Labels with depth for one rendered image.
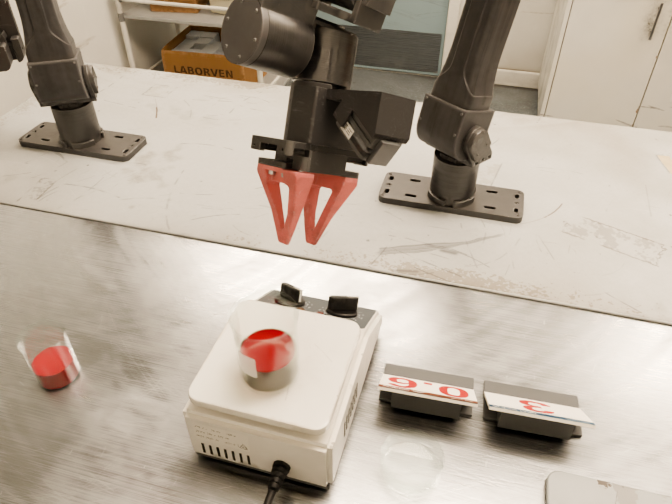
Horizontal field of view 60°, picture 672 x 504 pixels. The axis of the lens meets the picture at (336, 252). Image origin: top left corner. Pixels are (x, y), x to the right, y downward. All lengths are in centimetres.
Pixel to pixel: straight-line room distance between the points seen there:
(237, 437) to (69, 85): 62
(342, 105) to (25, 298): 45
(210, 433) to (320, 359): 11
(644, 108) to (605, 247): 220
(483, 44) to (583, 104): 224
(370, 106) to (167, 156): 54
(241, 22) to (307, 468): 37
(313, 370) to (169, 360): 20
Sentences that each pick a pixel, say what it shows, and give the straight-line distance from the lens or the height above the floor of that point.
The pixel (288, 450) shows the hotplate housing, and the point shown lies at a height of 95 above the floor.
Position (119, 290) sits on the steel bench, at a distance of 74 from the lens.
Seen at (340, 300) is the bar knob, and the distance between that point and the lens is 59.
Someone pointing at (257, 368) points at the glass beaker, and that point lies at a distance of 46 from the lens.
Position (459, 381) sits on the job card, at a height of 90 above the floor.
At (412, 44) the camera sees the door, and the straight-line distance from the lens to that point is 349.
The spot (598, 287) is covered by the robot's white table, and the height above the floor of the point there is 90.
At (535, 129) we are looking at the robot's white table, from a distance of 107.
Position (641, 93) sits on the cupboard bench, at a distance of 297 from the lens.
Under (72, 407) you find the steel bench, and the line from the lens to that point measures 64.
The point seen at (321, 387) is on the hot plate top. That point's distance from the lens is 49.
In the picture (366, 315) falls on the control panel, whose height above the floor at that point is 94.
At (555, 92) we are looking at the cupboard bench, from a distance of 293.
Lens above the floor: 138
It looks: 40 degrees down
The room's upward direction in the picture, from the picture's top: straight up
